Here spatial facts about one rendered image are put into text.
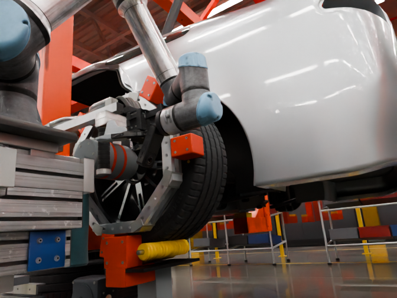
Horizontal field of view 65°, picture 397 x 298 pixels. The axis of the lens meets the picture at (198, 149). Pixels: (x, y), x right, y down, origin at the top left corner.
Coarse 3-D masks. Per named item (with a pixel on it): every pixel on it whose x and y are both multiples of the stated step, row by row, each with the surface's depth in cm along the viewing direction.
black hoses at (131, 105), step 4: (120, 96) 108; (120, 100) 110; (124, 100) 106; (128, 100) 109; (132, 100) 110; (124, 104) 113; (128, 104) 105; (132, 104) 108; (136, 104) 111; (124, 108) 104; (128, 108) 103; (132, 108) 104; (136, 108) 106; (124, 112) 104; (132, 112) 104
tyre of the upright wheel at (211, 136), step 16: (208, 128) 126; (208, 144) 119; (192, 160) 113; (208, 160) 117; (224, 160) 128; (192, 176) 111; (208, 176) 117; (224, 176) 127; (176, 192) 114; (192, 192) 111; (208, 192) 119; (176, 208) 113; (192, 208) 114; (208, 208) 123; (160, 224) 115; (176, 224) 113; (192, 224) 121; (144, 240) 118; (160, 240) 116
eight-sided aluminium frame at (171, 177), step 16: (128, 96) 125; (96, 128) 139; (176, 160) 111; (176, 176) 108; (160, 192) 107; (96, 208) 130; (144, 208) 110; (160, 208) 112; (96, 224) 122; (112, 224) 117; (128, 224) 113; (144, 224) 109
